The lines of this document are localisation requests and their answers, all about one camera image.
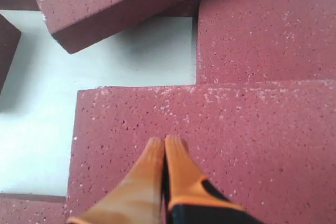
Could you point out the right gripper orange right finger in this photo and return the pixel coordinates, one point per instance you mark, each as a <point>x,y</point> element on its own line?
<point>192,198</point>

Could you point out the middle row red brick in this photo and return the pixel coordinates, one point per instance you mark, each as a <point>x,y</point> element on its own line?
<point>265,40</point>

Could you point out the front large red brick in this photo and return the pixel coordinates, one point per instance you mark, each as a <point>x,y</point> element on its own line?
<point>267,146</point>

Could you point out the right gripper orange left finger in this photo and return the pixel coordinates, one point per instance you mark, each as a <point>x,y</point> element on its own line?
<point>137,198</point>

